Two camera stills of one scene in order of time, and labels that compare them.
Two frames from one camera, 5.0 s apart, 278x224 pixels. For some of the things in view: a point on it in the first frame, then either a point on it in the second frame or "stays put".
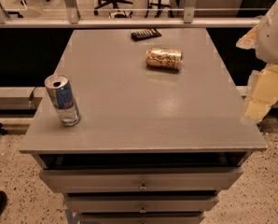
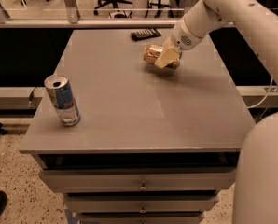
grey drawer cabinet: [163, 129] stays put
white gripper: [273, 37] -> [182, 38]
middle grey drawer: [142, 203] stays put
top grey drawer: [141, 180] stays put
